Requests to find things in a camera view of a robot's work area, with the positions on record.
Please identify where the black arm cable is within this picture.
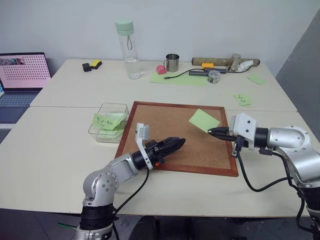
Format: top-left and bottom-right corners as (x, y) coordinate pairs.
(231, 146), (307, 232)
(113, 169), (151, 216)

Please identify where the large green paper sheet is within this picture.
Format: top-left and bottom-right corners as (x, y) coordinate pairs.
(149, 70), (209, 87)

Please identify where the metal cylinder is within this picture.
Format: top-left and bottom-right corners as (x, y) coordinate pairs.
(225, 53), (242, 73)

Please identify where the wood framed cork board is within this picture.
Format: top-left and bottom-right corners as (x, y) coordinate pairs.
(114, 100), (239, 178)

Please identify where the steel mug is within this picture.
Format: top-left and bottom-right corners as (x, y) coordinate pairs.
(163, 53), (181, 73)

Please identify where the round clear pushpin container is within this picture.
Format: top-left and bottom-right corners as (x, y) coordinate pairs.
(207, 69), (222, 85)

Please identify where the crumpled white paper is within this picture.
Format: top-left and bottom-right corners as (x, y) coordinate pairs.
(235, 60), (252, 72)

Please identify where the yellow and black sponge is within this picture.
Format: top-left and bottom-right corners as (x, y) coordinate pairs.
(89, 59), (103, 70)

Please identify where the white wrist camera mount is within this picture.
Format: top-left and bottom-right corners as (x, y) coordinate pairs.
(134, 122), (154, 171)
(229, 112), (258, 151)

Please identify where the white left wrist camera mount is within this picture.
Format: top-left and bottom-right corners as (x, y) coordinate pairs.
(134, 122), (154, 171)

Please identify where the grey partition panel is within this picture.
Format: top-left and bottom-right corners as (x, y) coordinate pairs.
(274, 9), (320, 118)

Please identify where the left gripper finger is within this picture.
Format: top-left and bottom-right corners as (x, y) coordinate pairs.
(160, 136), (182, 151)
(163, 137), (187, 160)

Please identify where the plain green sticky note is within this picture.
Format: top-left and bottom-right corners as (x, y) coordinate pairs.
(188, 108), (221, 134)
(247, 73), (267, 86)

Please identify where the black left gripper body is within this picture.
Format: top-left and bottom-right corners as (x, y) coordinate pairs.
(144, 140), (168, 168)

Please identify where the open laptop with pink screen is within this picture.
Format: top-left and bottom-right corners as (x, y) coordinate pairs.
(0, 51), (53, 124)

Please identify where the green note with black writing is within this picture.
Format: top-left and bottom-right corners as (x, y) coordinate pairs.
(92, 112), (123, 131)
(232, 93), (253, 108)

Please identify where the clear plastic box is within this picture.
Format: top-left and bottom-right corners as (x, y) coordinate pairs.
(87, 102), (130, 144)

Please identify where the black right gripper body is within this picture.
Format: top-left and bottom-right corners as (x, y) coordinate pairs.
(226, 126), (249, 151)

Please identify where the black usb cable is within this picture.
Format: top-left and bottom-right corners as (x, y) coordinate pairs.
(163, 69), (209, 81)

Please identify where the clear bottle with green lid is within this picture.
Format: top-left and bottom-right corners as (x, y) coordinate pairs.
(114, 17), (140, 80)

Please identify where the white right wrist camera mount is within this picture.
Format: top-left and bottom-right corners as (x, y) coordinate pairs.
(229, 112), (258, 151)

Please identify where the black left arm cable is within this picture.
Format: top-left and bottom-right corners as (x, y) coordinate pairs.
(113, 169), (151, 216)

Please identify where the grey usb hub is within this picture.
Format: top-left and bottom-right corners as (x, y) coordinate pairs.
(188, 69), (210, 77)

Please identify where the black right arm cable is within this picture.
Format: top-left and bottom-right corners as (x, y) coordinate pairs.
(231, 146), (307, 232)

